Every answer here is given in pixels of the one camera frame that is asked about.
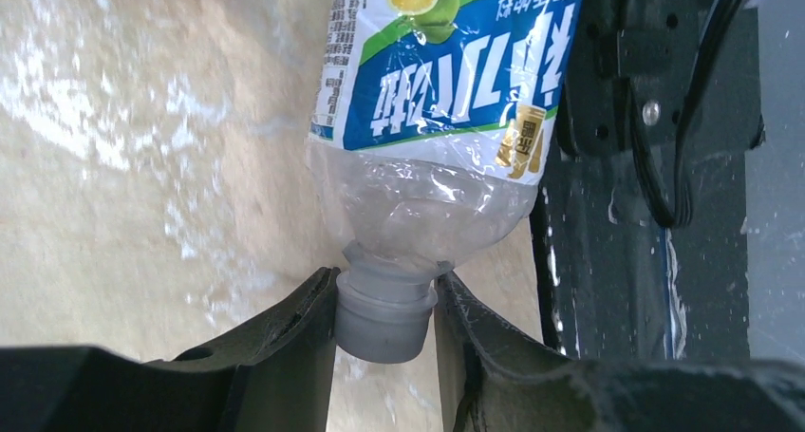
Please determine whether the small white-cap bottle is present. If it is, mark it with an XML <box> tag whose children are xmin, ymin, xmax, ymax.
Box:
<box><xmin>308</xmin><ymin>0</ymin><xmax>583</xmax><ymax>364</ymax></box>

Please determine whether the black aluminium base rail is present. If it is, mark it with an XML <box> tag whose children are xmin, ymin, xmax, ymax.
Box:
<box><xmin>531</xmin><ymin>0</ymin><xmax>765</xmax><ymax>360</ymax></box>

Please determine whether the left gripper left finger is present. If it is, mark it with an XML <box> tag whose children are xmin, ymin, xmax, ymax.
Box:
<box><xmin>1</xmin><ymin>268</ymin><xmax>338</xmax><ymax>431</ymax></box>

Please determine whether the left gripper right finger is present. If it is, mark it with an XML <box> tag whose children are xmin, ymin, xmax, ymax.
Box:
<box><xmin>434</xmin><ymin>273</ymin><xmax>804</xmax><ymax>431</ymax></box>

